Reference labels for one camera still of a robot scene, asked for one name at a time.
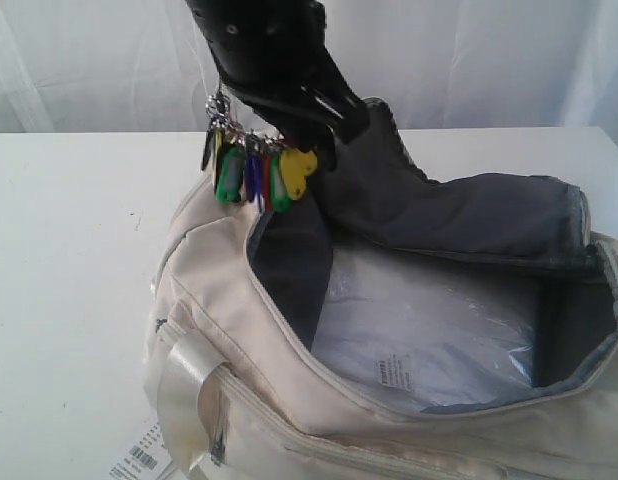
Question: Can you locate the colourful key tag bunch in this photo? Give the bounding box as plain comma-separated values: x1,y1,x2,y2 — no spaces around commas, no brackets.
201,89,318,213

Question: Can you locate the clear plastic packaging bag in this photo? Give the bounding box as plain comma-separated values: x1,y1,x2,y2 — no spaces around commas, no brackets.
311,245,539,412

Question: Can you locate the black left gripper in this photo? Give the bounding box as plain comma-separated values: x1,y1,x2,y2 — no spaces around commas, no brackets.
186,1,370,170

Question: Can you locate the cream fabric duffel bag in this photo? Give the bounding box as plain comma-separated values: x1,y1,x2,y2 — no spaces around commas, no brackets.
145,99,618,479

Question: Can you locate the white background curtain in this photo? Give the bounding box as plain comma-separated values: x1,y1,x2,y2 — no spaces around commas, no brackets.
0,1,618,144

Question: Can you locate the white barcode label tag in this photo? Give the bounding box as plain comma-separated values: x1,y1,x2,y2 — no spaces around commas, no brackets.
108,421,176,480

